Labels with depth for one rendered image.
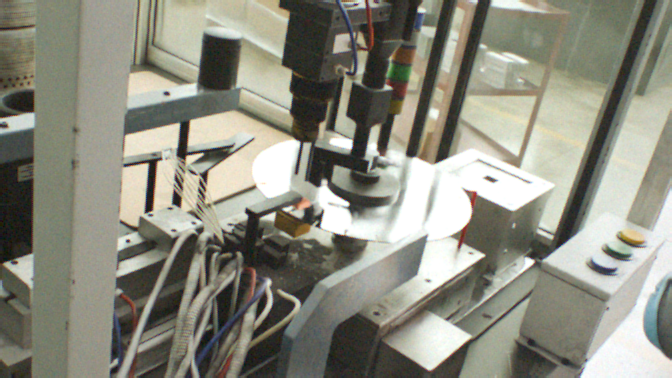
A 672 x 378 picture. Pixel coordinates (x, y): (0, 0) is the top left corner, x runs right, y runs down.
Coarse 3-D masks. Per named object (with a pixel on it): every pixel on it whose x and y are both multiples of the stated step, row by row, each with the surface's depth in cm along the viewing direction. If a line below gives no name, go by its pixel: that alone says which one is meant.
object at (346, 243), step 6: (336, 234) 115; (336, 240) 115; (342, 240) 114; (348, 240) 114; (354, 240) 114; (360, 240) 114; (366, 240) 115; (342, 246) 115; (348, 246) 114; (354, 246) 114; (360, 246) 115; (366, 246) 116
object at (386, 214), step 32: (256, 160) 114; (288, 160) 116; (416, 160) 125; (320, 192) 108; (416, 192) 114; (448, 192) 116; (320, 224) 100; (352, 224) 101; (384, 224) 103; (416, 224) 105; (448, 224) 106
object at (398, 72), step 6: (390, 66) 135; (396, 66) 134; (402, 66) 134; (408, 66) 134; (390, 72) 135; (396, 72) 134; (402, 72) 134; (408, 72) 135; (390, 78) 135; (396, 78) 135; (402, 78) 135; (408, 78) 135
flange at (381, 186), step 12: (336, 168) 114; (336, 180) 110; (348, 180) 111; (360, 180) 110; (372, 180) 111; (384, 180) 113; (396, 180) 114; (348, 192) 108; (360, 192) 108; (372, 192) 109; (384, 192) 110; (396, 192) 111
